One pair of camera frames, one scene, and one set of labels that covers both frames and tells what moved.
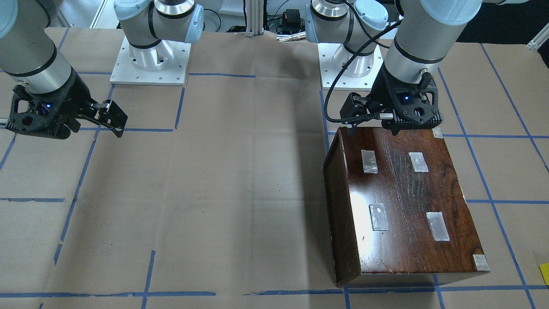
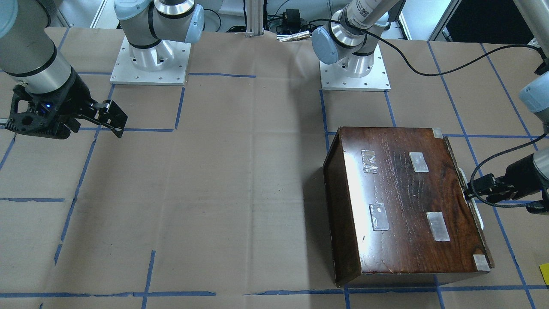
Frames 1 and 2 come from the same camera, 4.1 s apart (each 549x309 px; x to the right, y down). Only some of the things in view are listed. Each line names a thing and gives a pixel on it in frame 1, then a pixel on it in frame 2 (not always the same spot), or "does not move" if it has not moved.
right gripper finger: [108, 113] does not move
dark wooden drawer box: [396, 208] does not move
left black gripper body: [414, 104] -> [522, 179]
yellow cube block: [544, 268] does not move
